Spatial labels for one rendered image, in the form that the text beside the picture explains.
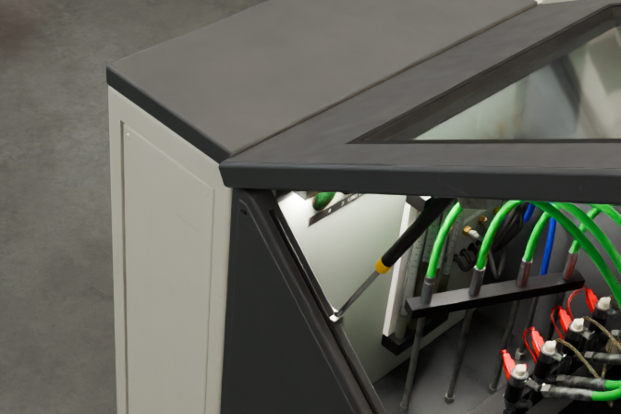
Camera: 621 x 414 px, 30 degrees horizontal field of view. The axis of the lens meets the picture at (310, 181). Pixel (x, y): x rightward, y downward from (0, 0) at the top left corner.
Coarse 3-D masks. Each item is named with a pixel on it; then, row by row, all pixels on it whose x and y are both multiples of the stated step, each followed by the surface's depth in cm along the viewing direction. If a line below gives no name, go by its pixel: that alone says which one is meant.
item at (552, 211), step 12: (456, 204) 179; (540, 204) 166; (456, 216) 180; (552, 216) 165; (564, 216) 164; (444, 228) 182; (576, 228) 163; (444, 240) 185; (588, 240) 163; (432, 252) 187; (588, 252) 163; (432, 264) 188; (600, 264) 162; (432, 276) 190; (612, 276) 162; (612, 288) 162; (600, 396) 172; (612, 396) 170
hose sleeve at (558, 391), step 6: (552, 390) 179; (558, 390) 178; (564, 390) 177; (570, 390) 176; (576, 390) 176; (582, 390) 175; (588, 390) 174; (594, 390) 174; (552, 396) 180; (558, 396) 178; (564, 396) 177; (570, 396) 176; (576, 396) 175; (582, 396) 174; (588, 396) 174
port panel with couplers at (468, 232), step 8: (496, 208) 214; (464, 216) 207; (472, 216) 209; (480, 216) 212; (488, 216) 214; (464, 224) 208; (472, 224) 211; (480, 224) 212; (488, 224) 211; (464, 232) 209; (472, 232) 208; (480, 232) 215; (464, 240) 212; (472, 240) 215; (456, 248) 211
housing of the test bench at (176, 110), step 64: (320, 0) 191; (384, 0) 192; (448, 0) 194; (512, 0) 196; (128, 64) 170; (192, 64) 172; (256, 64) 173; (320, 64) 175; (384, 64) 176; (128, 128) 172; (192, 128) 160; (256, 128) 160; (128, 192) 180; (192, 192) 166; (128, 256) 188; (192, 256) 174; (128, 320) 197; (192, 320) 181; (128, 384) 208; (192, 384) 190
